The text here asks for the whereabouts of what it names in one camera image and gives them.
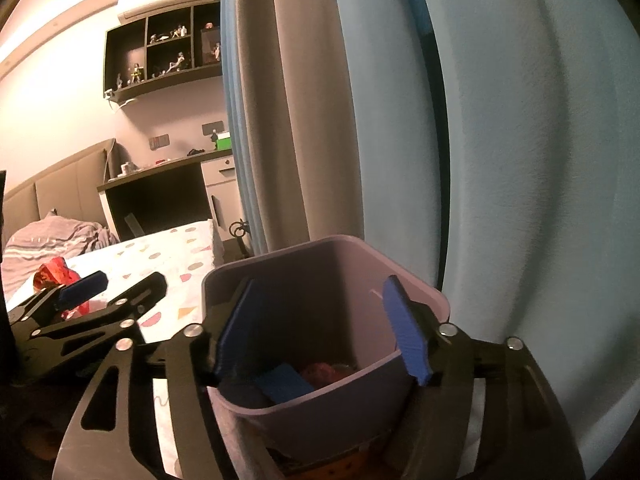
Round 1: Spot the red snack wrapper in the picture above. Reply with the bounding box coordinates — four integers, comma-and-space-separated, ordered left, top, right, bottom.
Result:
32, 257, 90, 321

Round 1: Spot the purple trash bin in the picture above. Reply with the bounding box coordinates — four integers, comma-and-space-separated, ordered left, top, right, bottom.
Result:
203, 235, 449, 479

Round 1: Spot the grey striped blanket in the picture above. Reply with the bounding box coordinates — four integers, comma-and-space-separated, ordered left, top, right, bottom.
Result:
1, 212, 119, 299

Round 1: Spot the patterned white bed sheet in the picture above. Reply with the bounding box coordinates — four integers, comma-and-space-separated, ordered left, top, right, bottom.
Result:
4, 220, 219, 342

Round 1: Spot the grey upholstered headboard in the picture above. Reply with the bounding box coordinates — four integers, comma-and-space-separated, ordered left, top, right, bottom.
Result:
2, 139, 119, 246

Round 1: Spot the dark desk with drawers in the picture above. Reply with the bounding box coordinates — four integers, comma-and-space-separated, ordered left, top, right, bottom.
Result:
98, 150, 246, 240

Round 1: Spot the white cup on desk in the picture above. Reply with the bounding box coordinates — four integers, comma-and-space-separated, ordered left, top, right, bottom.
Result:
120, 162, 138, 176

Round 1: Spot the green white box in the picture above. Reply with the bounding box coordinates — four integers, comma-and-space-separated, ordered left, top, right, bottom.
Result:
214, 131, 232, 151

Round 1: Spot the blue window curtain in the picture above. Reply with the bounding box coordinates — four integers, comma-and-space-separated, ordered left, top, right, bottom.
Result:
221, 0, 639, 479

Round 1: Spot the grey window curtain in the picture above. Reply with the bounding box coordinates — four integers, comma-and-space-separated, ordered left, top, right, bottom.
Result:
228, 0, 363, 252

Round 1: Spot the dark wall shelf unit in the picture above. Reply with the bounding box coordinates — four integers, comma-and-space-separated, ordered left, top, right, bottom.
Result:
103, 2, 222, 105

